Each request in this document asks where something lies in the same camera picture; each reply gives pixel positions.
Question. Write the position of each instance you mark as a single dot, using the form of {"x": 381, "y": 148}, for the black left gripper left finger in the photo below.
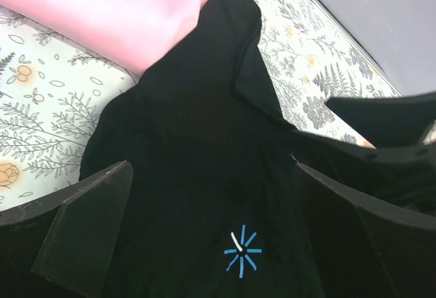
{"x": 61, "y": 244}

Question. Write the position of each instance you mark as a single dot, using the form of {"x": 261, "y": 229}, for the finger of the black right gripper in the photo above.
{"x": 388, "y": 122}

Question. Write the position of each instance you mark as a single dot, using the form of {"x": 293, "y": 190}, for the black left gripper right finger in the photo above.
{"x": 363, "y": 246}

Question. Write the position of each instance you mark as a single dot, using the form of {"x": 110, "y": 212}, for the black t shirt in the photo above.
{"x": 212, "y": 210}

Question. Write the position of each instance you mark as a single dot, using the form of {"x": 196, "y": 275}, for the floral patterned table mat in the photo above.
{"x": 53, "y": 91}

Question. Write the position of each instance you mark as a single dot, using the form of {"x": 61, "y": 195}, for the pink folded t shirt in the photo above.
{"x": 132, "y": 33}

